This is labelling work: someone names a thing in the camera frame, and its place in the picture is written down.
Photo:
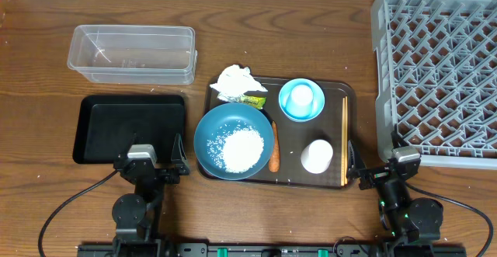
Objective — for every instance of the yellow green wrapper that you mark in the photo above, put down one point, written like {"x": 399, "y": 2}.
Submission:
{"x": 256, "y": 102}

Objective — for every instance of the wooden chopstick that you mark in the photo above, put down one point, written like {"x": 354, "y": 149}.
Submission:
{"x": 345, "y": 142}
{"x": 342, "y": 147}

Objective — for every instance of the wooden chopstick inner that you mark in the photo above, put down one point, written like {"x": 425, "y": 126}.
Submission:
{"x": 342, "y": 147}

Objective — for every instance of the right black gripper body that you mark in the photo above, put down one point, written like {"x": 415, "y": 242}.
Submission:
{"x": 374, "y": 176}

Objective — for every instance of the pile of white rice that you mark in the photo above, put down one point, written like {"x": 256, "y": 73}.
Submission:
{"x": 237, "y": 150}

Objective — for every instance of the crumpled white tissue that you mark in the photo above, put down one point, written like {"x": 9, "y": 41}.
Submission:
{"x": 234, "y": 81}

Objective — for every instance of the light blue cup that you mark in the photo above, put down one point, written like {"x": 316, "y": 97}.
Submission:
{"x": 299, "y": 102}

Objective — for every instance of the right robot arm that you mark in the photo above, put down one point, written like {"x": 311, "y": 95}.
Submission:
{"x": 414, "y": 223}

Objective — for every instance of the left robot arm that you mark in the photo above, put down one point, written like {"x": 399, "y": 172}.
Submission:
{"x": 137, "y": 214}

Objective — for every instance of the grey dishwasher rack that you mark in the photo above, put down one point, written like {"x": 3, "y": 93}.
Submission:
{"x": 436, "y": 63}

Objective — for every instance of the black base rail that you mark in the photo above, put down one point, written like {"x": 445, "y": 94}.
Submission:
{"x": 204, "y": 250}

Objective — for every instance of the orange carrot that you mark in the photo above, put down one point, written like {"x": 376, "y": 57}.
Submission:
{"x": 274, "y": 161}

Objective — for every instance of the clear plastic bin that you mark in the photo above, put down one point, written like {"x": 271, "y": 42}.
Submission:
{"x": 133, "y": 54}

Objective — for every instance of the dark blue bowl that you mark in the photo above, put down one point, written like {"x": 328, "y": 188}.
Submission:
{"x": 229, "y": 116}

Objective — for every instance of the light blue small bowl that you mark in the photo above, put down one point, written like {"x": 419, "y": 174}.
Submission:
{"x": 318, "y": 101}

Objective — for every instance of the black rectangular tray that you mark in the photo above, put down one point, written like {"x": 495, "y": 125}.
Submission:
{"x": 109, "y": 124}

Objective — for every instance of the pale pink cup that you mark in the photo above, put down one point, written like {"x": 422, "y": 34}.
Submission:
{"x": 317, "y": 156}

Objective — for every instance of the wooden chopstick outer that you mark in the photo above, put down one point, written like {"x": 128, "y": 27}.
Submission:
{"x": 345, "y": 142}

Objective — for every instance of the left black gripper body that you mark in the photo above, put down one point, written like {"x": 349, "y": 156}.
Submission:
{"x": 153, "y": 189}

